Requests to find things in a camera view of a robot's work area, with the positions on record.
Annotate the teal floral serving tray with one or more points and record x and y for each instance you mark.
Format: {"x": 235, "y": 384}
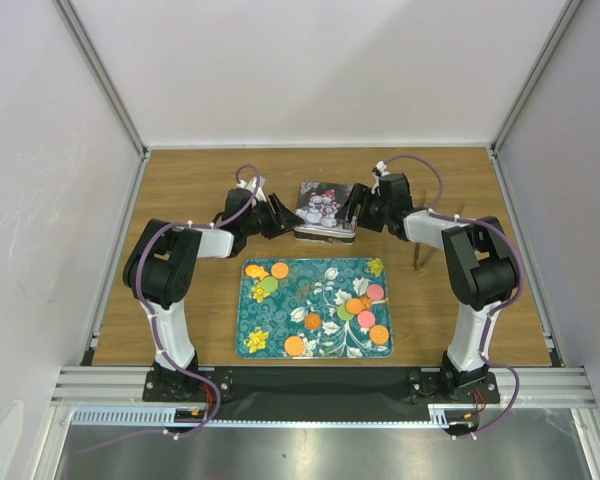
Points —
{"x": 314, "y": 285}

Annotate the green round sandwich cookie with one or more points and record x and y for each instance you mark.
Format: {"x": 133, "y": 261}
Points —
{"x": 343, "y": 313}

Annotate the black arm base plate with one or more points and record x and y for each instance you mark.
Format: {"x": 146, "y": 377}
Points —
{"x": 341, "y": 394}

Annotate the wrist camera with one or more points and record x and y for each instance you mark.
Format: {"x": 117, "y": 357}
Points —
{"x": 379, "y": 171}
{"x": 256, "y": 185}

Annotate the orange fish shaped cookie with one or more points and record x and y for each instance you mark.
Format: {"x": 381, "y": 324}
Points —
{"x": 256, "y": 272}

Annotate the aluminium frame rail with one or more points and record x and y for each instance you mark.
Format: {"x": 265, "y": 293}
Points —
{"x": 540, "y": 387}

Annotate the square cookie tin box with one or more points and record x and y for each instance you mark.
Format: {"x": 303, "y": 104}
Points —
{"x": 328, "y": 236}

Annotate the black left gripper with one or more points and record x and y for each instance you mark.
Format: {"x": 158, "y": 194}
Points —
{"x": 288, "y": 219}

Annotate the white cable duct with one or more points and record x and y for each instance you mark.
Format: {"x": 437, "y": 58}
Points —
{"x": 435, "y": 417}

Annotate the snowman cookie tin lid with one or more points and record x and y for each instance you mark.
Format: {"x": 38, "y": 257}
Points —
{"x": 318, "y": 203}

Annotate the orange round sandwich cookie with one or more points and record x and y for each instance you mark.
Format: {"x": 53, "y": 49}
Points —
{"x": 354, "y": 306}

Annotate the orange swirl round cookie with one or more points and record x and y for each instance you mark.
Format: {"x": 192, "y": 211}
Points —
{"x": 312, "y": 321}

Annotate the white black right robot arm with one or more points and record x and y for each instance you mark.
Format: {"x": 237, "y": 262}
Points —
{"x": 483, "y": 267}

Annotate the orange swirl butter cookie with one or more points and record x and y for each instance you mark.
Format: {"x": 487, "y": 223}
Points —
{"x": 365, "y": 302}

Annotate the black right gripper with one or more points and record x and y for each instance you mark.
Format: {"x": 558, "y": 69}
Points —
{"x": 359, "y": 195}

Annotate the pink round sandwich cookie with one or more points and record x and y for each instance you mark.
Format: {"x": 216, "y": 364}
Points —
{"x": 366, "y": 319}
{"x": 375, "y": 292}

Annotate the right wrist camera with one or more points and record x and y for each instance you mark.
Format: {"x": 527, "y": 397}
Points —
{"x": 379, "y": 171}

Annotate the tan dotted round biscuit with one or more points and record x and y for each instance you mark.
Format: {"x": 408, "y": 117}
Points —
{"x": 379, "y": 335}

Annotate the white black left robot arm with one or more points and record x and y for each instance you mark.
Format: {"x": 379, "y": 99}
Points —
{"x": 160, "y": 270}

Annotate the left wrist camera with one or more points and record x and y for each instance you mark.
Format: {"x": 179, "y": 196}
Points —
{"x": 256, "y": 185}

